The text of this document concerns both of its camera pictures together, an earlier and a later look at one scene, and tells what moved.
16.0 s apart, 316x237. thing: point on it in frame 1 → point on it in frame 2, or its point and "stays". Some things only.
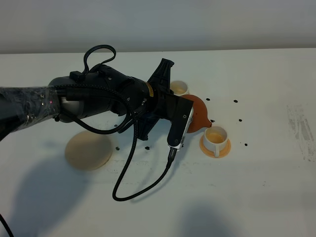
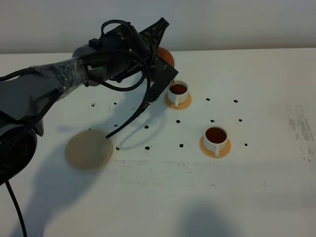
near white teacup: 215,139 stays
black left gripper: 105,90 → 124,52
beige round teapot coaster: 88,151 stays
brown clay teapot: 199,119 → 167,56
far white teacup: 179,88 stays
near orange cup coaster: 210,153 stays
